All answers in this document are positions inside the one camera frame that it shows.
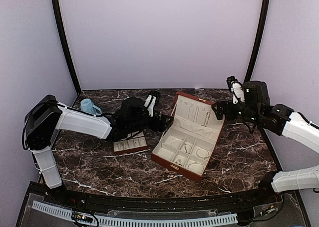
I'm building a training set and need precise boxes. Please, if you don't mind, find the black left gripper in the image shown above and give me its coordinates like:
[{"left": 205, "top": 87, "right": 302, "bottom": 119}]
[{"left": 128, "top": 110, "right": 173, "bottom": 134}]

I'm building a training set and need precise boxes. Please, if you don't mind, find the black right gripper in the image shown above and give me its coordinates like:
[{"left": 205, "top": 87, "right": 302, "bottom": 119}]
[{"left": 212, "top": 98, "right": 261, "bottom": 125}]

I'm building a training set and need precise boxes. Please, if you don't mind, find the red jewelry box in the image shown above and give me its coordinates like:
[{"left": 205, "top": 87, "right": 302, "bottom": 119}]
[{"left": 151, "top": 92, "right": 225, "bottom": 182}]

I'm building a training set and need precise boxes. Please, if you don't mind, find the red jewelry tray insert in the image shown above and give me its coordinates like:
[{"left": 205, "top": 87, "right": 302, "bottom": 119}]
[{"left": 113, "top": 137, "right": 148, "bottom": 155}]

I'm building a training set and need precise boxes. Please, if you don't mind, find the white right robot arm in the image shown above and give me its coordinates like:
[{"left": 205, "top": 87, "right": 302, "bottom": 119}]
[{"left": 212, "top": 76, "right": 319, "bottom": 204}]

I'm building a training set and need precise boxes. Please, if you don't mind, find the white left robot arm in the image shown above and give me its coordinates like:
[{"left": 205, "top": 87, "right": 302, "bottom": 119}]
[{"left": 22, "top": 91, "right": 174, "bottom": 205}]

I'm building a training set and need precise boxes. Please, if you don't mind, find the light blue ceramic mug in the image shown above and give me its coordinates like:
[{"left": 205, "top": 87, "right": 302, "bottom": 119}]
[{"left": 80, "top": 98, "right": 103, "bottom": 115}]

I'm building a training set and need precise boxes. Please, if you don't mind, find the thin gold chain necklace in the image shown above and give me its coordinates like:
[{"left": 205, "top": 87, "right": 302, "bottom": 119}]
[{"left": 200, "top": 106, "right": 212, "bottom": 128}]

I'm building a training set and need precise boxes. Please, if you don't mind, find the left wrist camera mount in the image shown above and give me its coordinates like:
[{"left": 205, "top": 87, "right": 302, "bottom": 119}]
[{"left": 144, "top": 90, "right": 161, "bottom": 117}]

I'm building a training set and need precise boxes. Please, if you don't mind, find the silver bracelet in box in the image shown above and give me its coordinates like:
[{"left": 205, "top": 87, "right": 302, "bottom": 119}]
[{"left": 196, "top": 148, "right": 210, "bottom": 160}]

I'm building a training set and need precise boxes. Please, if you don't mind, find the black corner frame post right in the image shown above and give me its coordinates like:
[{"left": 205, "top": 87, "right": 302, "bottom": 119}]
[{"left": 244, "top": 0, "right": 270, "bottom": 82}]

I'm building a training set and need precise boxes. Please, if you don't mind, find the black corner frame post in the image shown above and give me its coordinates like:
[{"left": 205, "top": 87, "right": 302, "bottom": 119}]
[
  {"left": 51, "top": 0, "right": 82, "bottom": 95},
  {"left": 244, "top": 0, "right": 270, "bottom": 82}
]

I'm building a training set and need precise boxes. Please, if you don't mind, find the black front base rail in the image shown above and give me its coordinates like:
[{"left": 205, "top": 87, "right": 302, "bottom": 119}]
[{"left": 45, "top": 188, "right": 284, "bottom": 212}]

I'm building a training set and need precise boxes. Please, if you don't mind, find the white slotted cable duct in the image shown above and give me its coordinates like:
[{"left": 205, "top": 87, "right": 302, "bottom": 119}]
[{"left": 31, "top": 201, "right": 238, "bottom": 227}]

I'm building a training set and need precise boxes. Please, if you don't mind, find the black corner frame post left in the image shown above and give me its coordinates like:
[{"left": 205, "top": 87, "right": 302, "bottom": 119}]
[{"left": 51, "top": 0, "right": 82, "bottom": 95}]

